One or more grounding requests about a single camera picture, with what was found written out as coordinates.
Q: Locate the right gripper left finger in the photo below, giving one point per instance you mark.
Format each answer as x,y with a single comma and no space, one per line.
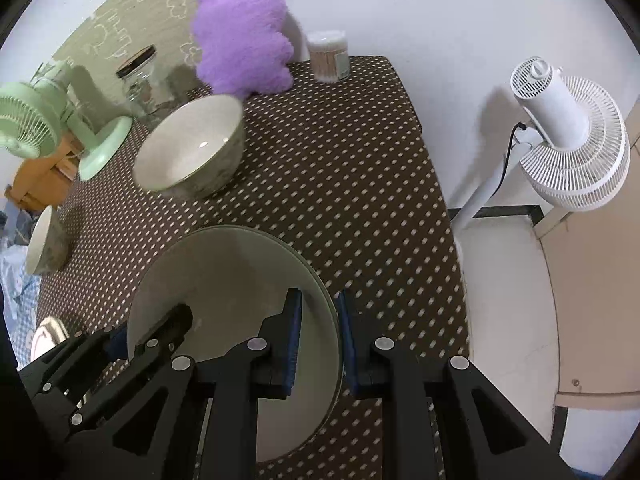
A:
262,367

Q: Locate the blue checkered cloth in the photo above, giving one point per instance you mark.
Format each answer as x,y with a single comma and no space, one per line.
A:
20,292

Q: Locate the brown polka dot tablecloth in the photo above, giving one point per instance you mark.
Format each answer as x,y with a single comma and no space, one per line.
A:
340,174

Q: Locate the cotton swab container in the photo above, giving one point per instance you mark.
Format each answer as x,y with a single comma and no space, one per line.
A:
328,55

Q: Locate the cream floral bowl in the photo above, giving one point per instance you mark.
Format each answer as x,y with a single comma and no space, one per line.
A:
232,278
195,151

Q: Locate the green desk fan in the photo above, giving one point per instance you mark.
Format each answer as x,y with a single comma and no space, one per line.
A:
36,114

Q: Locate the grey bowl left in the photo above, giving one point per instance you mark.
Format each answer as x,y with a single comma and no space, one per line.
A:
48,248

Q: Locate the orange wooden chair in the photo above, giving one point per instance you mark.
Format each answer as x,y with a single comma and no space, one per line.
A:
46,181

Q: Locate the purple plush toy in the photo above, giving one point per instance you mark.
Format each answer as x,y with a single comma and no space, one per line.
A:
243,47

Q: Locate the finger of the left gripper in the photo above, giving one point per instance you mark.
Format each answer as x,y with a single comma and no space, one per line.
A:
74,365
156,349

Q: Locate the green patterned wall sheet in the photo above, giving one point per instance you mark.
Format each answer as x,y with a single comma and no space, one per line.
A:
115,32

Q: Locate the glass jar black lid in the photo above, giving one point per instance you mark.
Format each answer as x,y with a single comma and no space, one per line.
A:
140,81

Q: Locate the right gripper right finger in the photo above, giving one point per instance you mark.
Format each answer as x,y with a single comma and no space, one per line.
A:
442,419

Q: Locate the red floral white plate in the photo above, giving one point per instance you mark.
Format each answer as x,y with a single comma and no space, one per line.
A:
49,333

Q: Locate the white standing fan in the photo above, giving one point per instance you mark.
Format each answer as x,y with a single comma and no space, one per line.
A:
575,149

